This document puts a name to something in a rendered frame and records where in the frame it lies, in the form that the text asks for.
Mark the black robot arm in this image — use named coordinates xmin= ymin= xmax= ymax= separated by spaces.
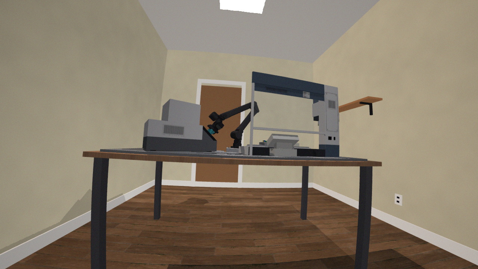
xmin=209 ymin=102 xmax=251 ymax=148

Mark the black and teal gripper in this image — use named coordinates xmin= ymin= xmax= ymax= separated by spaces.
xmin=207 ymin=124 xmax=218 ymax=134

